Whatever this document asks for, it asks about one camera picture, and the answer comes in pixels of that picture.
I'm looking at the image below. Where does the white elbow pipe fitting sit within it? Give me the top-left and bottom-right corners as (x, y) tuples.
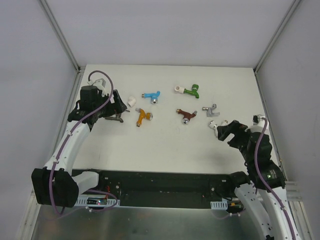
(127, 96), (137, 108)

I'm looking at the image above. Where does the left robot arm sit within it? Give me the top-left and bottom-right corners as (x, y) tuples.
(31, 85), (127, 208)

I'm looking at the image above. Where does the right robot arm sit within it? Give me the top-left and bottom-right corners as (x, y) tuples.
(213, 115), (301, 240)

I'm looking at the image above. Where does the dark bronze faucet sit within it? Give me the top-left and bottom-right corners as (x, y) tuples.
(104, 114), (125, 124)

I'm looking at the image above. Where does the grey faucet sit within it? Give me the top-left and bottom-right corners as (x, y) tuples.
(202, 103), (220, 118)

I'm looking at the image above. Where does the orange faucet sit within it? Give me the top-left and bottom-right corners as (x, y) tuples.
(135, 108), (153, 127)

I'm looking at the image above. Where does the blue faucet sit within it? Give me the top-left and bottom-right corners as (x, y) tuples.
(141, 91), (161, 105)

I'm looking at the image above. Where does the brown faucet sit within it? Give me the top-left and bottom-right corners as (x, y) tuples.
(176, 108), (198, 125)

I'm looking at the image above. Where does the green faucet with white fitting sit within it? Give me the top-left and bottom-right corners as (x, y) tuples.
(174, 84), (200, 99)

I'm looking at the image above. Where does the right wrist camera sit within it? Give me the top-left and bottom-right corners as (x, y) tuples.
(252, 114), (266, 128)

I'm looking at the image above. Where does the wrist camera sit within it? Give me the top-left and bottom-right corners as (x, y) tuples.
(252, 114), (266, 128)
(87, 78), (106, 91)

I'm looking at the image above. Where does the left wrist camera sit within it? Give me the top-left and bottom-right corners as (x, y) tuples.
(87, 78), (106, 91)

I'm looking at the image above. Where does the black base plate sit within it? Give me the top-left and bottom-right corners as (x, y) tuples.
(69, 169), (253, 208)

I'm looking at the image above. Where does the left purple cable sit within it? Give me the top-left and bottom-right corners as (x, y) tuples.
(48, 70), (115, 217)

